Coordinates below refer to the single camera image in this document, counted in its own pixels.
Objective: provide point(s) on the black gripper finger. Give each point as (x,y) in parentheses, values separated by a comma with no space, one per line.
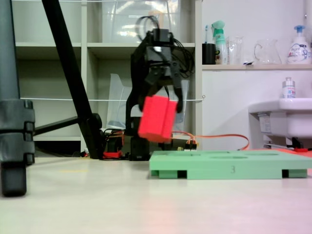
(178,80)
(153,83)

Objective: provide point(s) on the red cross columnar block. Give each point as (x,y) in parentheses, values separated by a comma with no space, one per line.
(156,119)

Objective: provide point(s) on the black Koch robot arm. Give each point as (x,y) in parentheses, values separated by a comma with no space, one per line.
(135,63)

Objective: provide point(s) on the clear plastic file holder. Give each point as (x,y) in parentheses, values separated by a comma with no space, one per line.
(117,97)

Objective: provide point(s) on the black cup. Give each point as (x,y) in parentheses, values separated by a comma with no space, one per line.
(209,54)

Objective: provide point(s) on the clear plastic storage box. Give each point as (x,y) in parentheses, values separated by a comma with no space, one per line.
(122,22)

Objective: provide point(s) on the blue white toothbrush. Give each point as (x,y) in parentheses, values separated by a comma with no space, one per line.
(206,34)

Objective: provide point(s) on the green spray bottle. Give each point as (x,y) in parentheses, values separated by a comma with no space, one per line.
(220,48)

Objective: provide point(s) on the clear measuring cup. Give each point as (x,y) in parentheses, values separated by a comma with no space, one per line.
(235,51)

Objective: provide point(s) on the beige shelf unit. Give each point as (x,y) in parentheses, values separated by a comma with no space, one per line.
(84,73)

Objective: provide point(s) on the light wooden ledge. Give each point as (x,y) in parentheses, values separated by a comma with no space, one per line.
(256,67)

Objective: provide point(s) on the red and black table clamp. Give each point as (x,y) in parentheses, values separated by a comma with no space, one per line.
(112,154)

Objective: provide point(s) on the glass pitcher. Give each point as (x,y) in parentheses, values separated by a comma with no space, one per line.
(268,53)

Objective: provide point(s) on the green shape sorter board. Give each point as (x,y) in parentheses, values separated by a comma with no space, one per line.
(219,165)

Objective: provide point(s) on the black tripod leg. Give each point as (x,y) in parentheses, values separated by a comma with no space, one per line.
(63,48)

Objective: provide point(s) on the clear sanitizer bottle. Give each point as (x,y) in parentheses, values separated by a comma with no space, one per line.
(289,90)

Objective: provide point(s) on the white foam soap bottle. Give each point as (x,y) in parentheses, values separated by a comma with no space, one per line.
(298,51)

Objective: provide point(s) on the white sink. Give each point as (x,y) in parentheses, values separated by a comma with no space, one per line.
(297,117)

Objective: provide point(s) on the grey tripod leg with locks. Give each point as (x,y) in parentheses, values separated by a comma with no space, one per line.
(12,122)

